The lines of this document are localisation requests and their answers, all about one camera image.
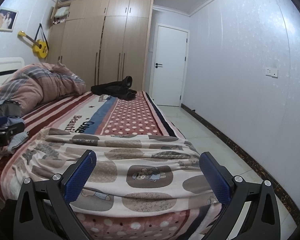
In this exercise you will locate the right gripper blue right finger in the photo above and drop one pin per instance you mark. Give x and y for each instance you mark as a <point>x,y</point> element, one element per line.
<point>262,220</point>

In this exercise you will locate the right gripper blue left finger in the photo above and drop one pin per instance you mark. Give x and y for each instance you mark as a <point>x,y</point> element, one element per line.
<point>43,207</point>

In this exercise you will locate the beige bear print pants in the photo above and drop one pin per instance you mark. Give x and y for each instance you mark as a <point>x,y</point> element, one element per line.
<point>135,175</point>

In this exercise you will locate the black clothing pile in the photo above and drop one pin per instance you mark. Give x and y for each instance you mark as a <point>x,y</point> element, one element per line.
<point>118,89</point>

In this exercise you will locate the folded clothes pile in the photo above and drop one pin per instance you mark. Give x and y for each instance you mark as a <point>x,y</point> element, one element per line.
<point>10,113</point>

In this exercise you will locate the pink striped quilt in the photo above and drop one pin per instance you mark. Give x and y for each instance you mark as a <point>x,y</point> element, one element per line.
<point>41,83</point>

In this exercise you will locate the white headboard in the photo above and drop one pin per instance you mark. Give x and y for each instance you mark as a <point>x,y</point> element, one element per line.
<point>8,66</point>

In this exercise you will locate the striped fleece bed blanket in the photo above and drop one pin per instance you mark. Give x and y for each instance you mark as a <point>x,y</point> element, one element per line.
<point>106,115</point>

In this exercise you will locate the yellow ukulele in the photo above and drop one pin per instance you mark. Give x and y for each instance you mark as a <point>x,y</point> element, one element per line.
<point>39,47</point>

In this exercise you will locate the beige wooden wardrobe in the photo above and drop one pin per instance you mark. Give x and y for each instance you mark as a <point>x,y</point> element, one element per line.
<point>102,41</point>

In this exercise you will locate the white door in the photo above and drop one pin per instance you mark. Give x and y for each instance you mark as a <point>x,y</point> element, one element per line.
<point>169,63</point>

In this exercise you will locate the framed wall photo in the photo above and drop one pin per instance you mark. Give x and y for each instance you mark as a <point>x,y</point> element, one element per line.
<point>7,19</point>

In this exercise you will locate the white wall switch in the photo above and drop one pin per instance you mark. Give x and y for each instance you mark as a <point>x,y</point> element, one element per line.
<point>272,72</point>

